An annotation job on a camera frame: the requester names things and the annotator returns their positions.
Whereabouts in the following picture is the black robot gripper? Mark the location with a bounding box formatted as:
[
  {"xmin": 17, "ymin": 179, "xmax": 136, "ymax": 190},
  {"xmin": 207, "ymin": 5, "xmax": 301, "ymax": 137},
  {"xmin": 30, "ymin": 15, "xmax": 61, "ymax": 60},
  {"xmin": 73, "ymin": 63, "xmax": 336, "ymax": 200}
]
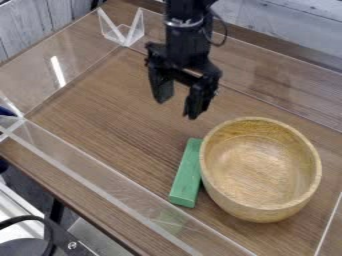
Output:
[{"xmin": 144, "ymin": 19, "xmax": 223, "ymax": 121}]

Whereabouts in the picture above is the light brown wooden bowl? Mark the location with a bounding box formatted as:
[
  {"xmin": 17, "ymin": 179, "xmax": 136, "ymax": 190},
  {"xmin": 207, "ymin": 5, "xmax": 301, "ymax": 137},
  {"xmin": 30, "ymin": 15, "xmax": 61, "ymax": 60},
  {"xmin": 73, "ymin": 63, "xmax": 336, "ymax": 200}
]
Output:
[{"xmin": 199, "ymin": 117, "xmax": 323, "ymax": 223}]

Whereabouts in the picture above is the green rectangular block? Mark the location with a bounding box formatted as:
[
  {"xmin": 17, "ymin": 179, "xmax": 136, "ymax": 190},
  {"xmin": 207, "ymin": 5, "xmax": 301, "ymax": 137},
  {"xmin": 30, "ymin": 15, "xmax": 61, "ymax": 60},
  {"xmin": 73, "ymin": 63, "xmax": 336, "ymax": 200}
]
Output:
[{"xmin": 168, "ymin": 138, "xmax": 201, "ymax": 208}]

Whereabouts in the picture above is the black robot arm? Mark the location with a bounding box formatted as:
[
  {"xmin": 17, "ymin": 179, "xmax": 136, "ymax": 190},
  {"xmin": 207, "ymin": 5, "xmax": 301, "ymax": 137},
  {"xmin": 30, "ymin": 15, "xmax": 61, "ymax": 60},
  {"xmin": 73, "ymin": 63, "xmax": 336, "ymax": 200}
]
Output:
[{"xmin": 145, "ymin": 0, "xmax": 221, "ymax": 120}]

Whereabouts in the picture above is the black table leg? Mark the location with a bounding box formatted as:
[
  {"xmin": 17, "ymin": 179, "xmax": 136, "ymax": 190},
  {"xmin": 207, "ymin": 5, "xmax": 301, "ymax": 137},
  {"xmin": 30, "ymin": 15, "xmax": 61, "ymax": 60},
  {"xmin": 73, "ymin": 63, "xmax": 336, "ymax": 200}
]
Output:
[{"xmin": 49, "ymin": 199, "xmax": 65, "ymax": 224}]

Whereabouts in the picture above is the clear acrylic corner bracket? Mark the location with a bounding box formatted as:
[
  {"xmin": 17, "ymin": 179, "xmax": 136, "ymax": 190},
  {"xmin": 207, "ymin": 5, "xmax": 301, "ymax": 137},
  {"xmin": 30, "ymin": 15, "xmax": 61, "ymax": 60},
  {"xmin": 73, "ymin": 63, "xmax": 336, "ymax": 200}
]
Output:
[{"xmin": 96, "ymin": 8, "xmax": 144, "ymax": 47}]

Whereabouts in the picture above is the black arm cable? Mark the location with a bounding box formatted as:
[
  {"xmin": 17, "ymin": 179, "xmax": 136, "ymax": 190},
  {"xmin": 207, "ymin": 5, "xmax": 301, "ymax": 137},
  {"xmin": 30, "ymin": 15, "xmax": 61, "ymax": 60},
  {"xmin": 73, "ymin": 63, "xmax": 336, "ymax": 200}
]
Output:
[{"xmin": 201, "ymin": 8, "xmax": 229, "ymax": 48}]

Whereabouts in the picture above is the clear acrylic tray wall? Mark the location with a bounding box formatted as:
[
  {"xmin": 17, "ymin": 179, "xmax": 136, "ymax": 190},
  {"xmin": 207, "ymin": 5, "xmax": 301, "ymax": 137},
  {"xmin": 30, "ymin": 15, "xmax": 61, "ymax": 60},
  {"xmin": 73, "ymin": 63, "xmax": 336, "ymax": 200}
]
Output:
[{"xmin": 0, "ymin": 0, "xmax": 342, "ymax": 256}]

